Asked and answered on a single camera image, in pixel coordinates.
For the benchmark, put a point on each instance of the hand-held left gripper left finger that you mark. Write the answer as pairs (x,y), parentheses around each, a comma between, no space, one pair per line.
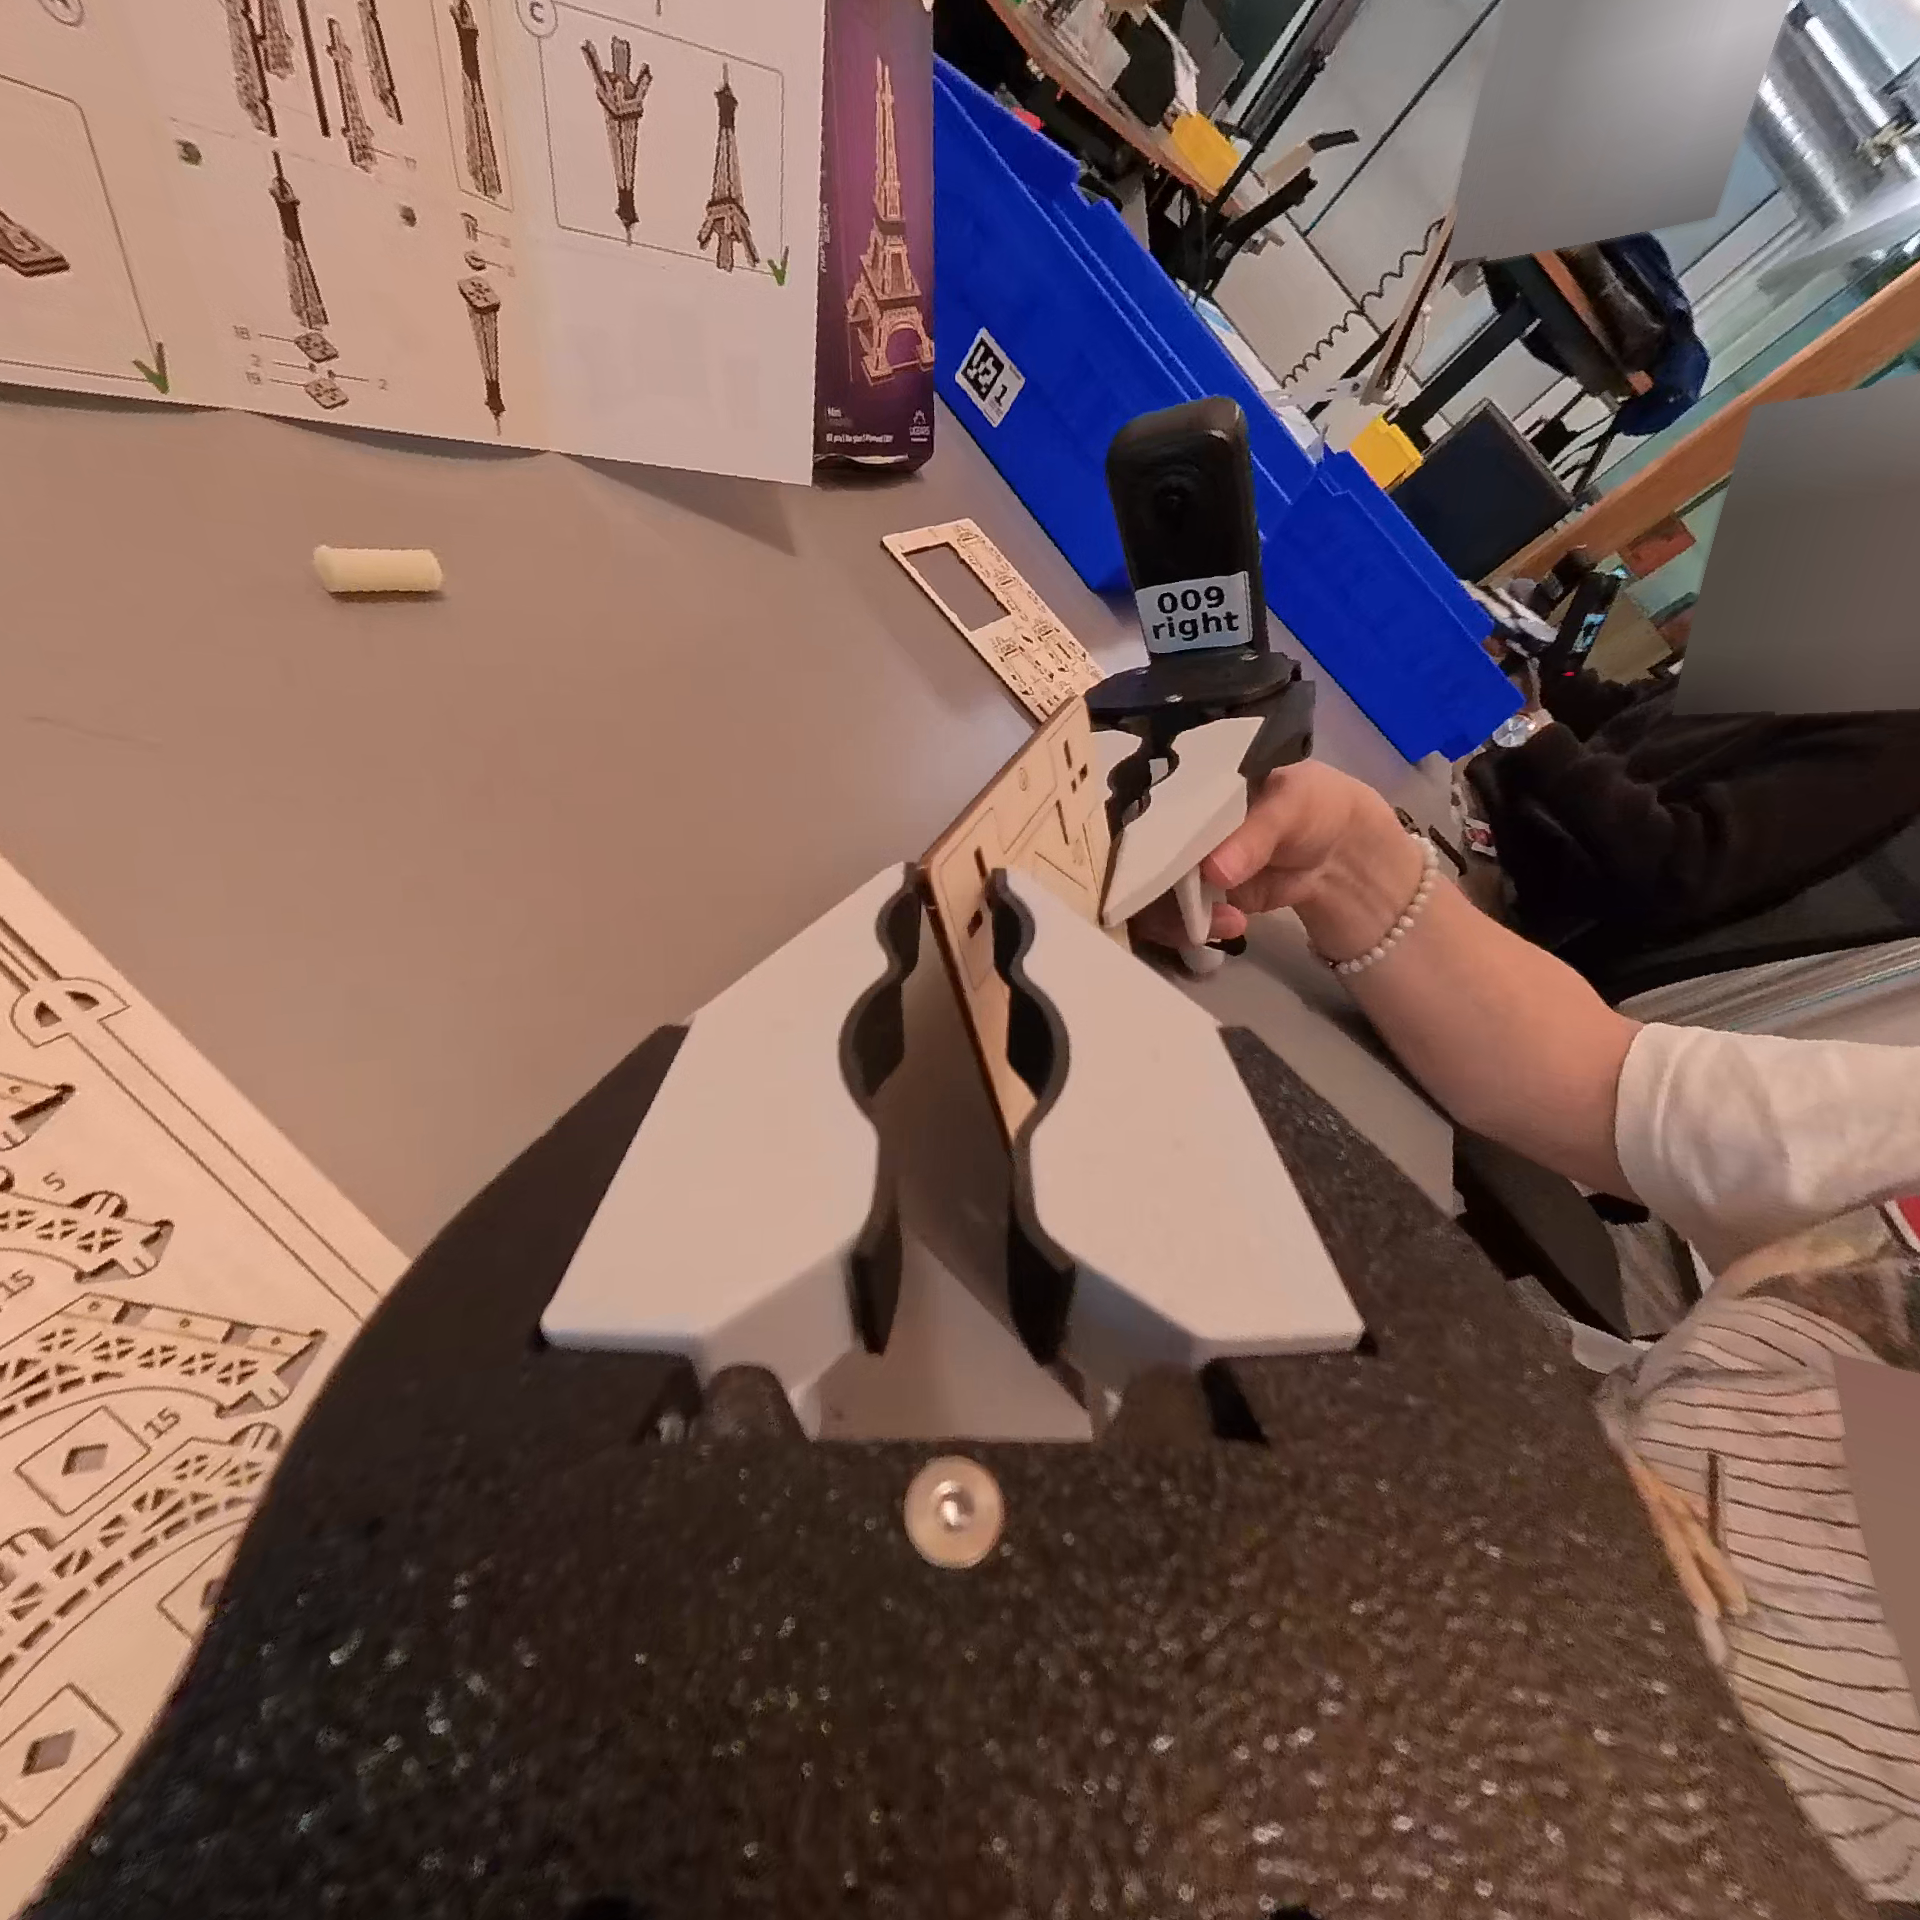
(722,1170)

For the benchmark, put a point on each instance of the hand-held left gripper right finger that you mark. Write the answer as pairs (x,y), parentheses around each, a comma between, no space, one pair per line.
(1186,1184)

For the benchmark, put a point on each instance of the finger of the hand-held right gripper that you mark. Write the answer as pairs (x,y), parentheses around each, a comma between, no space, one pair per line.
(1141,774)
(1179,840)

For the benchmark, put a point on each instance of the wooden puzzle sheet square cutout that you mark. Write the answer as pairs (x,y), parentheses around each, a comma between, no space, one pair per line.
(1036,810)

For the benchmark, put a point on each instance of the person's right forearm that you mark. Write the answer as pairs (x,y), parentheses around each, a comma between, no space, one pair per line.
(1501,1036)

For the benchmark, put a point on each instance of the grey desk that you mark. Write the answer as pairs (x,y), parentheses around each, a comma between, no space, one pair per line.
(525,780)

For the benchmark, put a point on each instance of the person's right hand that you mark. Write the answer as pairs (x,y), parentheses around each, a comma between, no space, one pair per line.
(1335,856)

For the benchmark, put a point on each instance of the wooden puzzle sheet rectangular hole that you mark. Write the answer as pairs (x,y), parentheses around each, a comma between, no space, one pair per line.
(1013,600)

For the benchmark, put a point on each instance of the dark computer monitor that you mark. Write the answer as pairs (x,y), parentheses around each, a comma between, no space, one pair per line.
(1477,481)

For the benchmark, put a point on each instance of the blue plastic bin white tag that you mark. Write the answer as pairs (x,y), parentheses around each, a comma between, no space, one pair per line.
(1081,329)

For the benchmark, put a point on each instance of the wooden railing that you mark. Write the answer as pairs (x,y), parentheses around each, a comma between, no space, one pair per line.
(1636,465)

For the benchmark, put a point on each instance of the large wooden sheet lattice parts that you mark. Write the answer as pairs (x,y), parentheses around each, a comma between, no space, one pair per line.
(225,1201)

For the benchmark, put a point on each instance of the dark blue backpack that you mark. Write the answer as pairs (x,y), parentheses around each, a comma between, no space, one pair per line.
(1659,324)

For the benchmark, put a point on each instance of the purple puzzle box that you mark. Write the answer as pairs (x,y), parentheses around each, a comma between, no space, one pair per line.
(879,150)

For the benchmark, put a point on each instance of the white tower instruction sheet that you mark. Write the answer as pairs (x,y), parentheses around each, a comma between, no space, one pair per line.
(645,346)

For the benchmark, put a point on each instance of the cream wax stick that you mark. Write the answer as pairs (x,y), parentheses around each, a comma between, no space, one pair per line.
(377,573)

